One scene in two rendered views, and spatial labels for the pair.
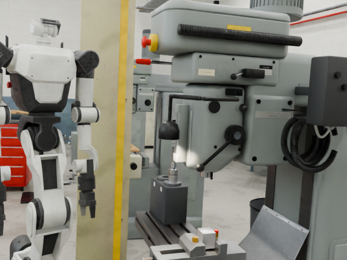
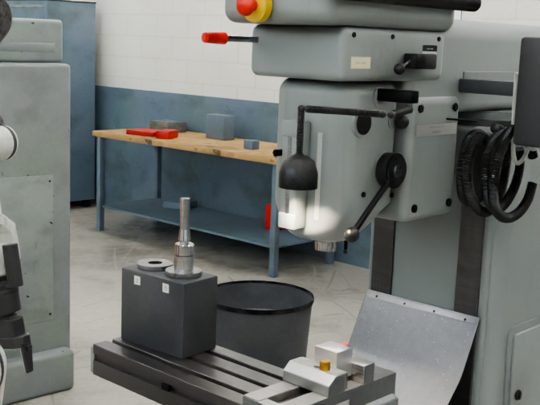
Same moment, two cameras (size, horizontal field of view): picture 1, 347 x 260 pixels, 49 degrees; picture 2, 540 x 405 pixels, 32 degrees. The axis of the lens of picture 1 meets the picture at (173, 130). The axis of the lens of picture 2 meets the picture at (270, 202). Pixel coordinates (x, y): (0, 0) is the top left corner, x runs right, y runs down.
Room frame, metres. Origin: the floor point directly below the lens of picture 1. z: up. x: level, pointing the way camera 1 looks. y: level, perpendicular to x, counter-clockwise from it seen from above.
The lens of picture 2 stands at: (-0.18, 0.86, 1.70)
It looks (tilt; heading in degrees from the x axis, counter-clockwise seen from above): 10 degrees down; 332
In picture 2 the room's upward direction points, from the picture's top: 2 degrees clockwise
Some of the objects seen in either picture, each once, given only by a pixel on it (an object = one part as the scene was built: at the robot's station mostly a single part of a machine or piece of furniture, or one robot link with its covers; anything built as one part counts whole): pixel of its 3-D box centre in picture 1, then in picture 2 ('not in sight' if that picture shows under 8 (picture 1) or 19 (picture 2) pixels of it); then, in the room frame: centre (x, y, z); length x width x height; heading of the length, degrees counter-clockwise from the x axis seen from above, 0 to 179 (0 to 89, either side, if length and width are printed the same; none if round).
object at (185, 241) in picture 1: (191, 244); (315, 376); (1.36, -0.09, 1.03); 0.12 x 0.06 x 0.04; 18
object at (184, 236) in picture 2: (173, 157); (185, 220); (1.86, -0.01, 1.26); 0.03 x 0.03 x 0.11
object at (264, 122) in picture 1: (254, 127); (388, 152); (1.47, -0.32, 1.47); 0.24 x 0.19 x 0.26; 19
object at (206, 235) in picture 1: (205, 238); (333, 360); (1.38, -0.14, 1.05); 0.06 x 0.05 x 0.06; 18
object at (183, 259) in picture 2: (173, 176); (184, 258); (1.86, -0.01, 1.17); 0.05 x 0.05 x 0.06
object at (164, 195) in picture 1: (168, 198); (168, 304); (1.91, 0.01, 1.04); 0.22 x 0.12 x 0.20; 23
